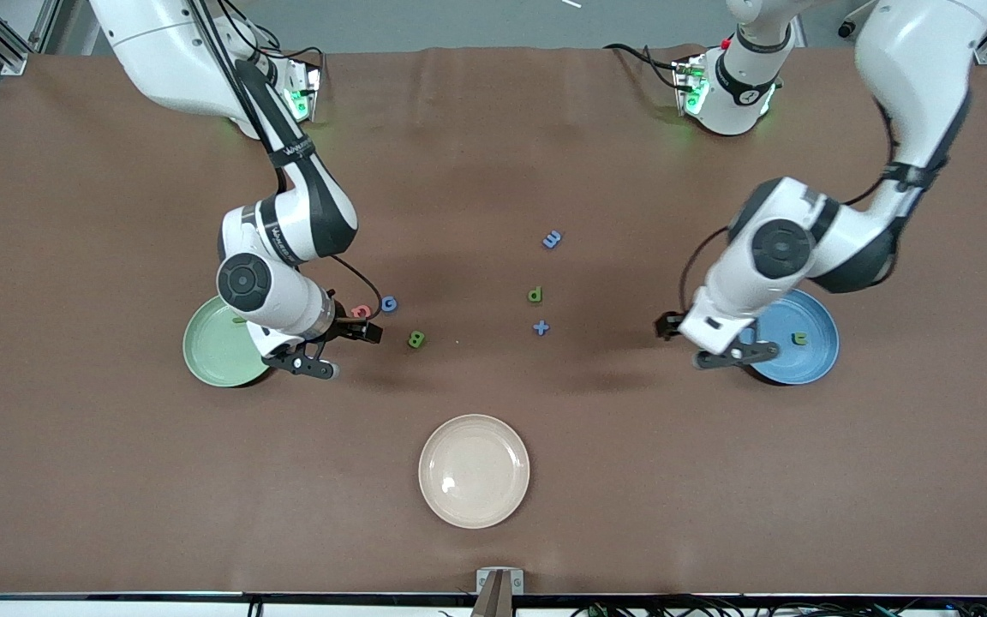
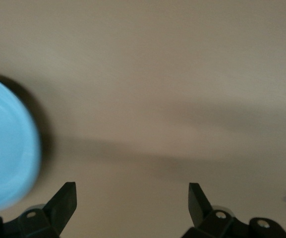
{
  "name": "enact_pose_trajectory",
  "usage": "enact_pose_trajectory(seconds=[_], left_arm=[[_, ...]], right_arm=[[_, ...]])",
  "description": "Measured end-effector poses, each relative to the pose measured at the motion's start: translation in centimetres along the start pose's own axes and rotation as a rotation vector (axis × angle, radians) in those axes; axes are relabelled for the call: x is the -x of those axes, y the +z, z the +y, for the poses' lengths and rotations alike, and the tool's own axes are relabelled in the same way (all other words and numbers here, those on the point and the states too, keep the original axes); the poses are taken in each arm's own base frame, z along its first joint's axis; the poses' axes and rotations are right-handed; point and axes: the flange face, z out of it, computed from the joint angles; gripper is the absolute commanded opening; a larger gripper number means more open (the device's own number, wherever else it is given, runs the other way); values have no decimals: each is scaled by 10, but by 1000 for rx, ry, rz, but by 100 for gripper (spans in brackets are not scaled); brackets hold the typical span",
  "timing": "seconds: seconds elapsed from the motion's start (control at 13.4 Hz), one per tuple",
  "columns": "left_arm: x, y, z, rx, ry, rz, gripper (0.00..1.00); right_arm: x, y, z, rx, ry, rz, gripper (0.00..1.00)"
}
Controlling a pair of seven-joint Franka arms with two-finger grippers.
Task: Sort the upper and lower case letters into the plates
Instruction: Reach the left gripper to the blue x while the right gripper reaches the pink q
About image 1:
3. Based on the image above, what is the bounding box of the office chair castor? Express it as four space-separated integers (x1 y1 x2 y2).
838 0 880 39

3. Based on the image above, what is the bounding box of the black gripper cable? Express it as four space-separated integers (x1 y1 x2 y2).
189 0 384 320
679 103 899 316

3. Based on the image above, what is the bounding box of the brown table mat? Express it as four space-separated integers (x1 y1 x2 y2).
0 45 987 598

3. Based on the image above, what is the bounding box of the black base cable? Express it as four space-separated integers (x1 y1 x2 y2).
603 41 685 93
224 0 326 74

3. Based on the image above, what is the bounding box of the blue plate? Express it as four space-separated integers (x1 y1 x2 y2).
738 289 840 386

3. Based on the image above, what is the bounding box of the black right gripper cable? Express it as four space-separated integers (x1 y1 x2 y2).
189 0 384 320

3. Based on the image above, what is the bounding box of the cream plate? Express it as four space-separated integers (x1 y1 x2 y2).
418 414 531 530

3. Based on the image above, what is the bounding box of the tan camera post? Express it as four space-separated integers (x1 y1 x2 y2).
468 571 516 617

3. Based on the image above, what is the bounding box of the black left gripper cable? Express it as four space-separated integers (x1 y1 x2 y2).
679 103 899 316

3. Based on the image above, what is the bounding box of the green plate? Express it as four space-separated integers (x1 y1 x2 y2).
182 296 276 388

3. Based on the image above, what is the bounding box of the grey metal bracket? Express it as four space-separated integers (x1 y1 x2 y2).
476 566 525 596

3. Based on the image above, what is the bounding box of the grey base connector plate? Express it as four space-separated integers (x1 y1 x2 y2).
673 53 711 117
286 58 324 123

